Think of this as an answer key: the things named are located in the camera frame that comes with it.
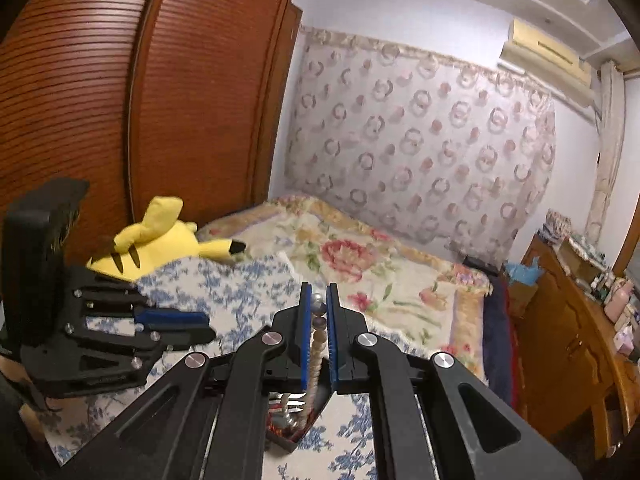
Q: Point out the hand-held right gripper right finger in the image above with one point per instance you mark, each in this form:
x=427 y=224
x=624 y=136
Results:
x=334 y=345

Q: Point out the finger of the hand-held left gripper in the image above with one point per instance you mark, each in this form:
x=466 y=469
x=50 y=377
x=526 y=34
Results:
x=170 y=318
x=190 y=339

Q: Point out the yellow plush toy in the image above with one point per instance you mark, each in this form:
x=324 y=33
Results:
x=160 y=240

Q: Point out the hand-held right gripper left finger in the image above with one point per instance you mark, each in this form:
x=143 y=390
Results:
x=305 y=340

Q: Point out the silver bangle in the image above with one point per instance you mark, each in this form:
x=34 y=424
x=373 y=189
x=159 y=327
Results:
x=292 y=402

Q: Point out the floral bed blanket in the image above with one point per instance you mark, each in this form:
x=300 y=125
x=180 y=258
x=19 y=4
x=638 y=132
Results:
x=390 y=275

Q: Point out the blue gift bag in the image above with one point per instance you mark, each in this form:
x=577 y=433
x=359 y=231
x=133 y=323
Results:
x=522 y=280

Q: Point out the wooden sideboard cabinet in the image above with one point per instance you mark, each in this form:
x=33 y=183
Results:
x=565 y=350

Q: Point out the navy blue bed sheet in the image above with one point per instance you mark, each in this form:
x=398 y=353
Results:
x=497 y=340

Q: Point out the pink thermos jug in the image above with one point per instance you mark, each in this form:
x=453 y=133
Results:
x=619 y=300

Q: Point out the black storage box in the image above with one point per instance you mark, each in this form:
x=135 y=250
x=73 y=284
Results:
x=287 y=442

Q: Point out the blue floral tablecloth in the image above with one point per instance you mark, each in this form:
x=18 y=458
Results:
x=240 y=285

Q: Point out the tied beige side drape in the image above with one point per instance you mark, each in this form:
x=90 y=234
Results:
x=607 y=160

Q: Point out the cardboard box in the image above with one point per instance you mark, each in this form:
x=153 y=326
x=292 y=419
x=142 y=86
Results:
x=580 y=260

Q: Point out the pink tissue box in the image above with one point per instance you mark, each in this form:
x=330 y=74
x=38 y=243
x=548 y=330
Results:
x=625 y=340

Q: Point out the brown louvered wooden wardrobe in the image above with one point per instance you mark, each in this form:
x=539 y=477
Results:
x=175 y=85

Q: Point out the beige wall air conditioner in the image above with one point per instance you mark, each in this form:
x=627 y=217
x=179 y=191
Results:
x=545 y=60

